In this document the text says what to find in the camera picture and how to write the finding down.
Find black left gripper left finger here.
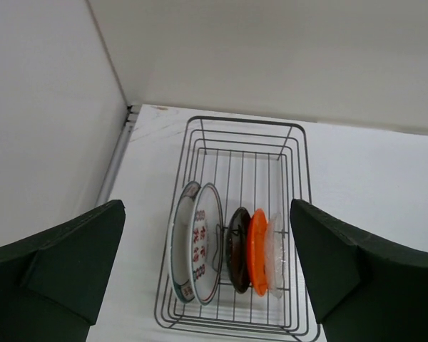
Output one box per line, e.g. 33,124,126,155
0,199,126,341

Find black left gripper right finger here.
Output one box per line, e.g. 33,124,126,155
290,199,428,341

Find clear plastic dish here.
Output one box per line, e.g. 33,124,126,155
265,212,284,299

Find orange plate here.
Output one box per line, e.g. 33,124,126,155
246,209,268,296

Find black small plate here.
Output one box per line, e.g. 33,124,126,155
225,207,250,294

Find green rimmed white plate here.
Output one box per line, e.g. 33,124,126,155
166,181,200,304

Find white plate red characters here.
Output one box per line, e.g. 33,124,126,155
188,182,224,306

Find grey wire dish rack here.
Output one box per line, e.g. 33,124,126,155
154,115,325,341

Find aluminium table edge rail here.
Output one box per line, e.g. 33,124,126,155
96,105,139,206

